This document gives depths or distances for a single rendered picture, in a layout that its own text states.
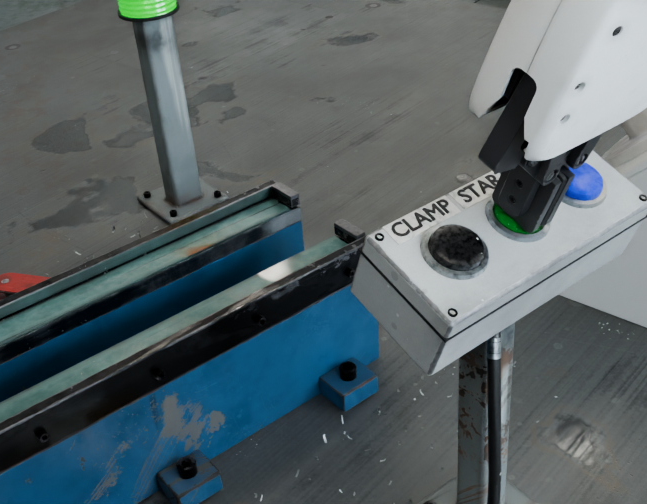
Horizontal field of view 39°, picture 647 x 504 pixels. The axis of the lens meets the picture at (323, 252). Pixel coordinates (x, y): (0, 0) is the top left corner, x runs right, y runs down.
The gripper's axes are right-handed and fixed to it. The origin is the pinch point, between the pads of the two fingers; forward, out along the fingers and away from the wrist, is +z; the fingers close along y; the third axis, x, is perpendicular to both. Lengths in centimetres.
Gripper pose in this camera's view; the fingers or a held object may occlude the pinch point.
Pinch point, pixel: (531, 187)
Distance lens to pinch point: 51.3
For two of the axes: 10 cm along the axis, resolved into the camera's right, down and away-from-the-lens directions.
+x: 6.1, 6.7, -4.3
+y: -7.8, 3.9, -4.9
